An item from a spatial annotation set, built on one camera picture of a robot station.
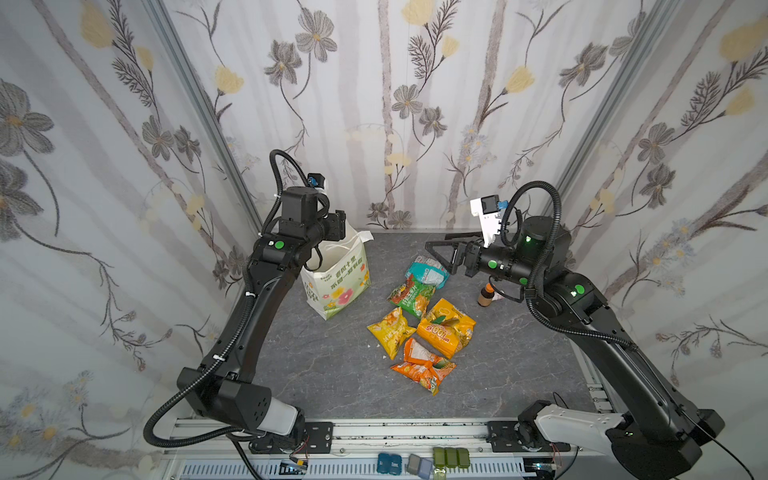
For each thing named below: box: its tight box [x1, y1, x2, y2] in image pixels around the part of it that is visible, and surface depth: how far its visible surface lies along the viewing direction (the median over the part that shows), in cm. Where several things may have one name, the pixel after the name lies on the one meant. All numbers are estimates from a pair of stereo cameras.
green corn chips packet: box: [387, 275, 436, 319], surface depth 100 cm
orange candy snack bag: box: [390, 338, 457, 396], surface depth 84 cm
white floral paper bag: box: [300, 220, 374, 321], surface depth 86 cm
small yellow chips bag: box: [367, 307, 416, 360], surface depth 91 cm
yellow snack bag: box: [417, 298, 477, 359], surface depth 92 cm
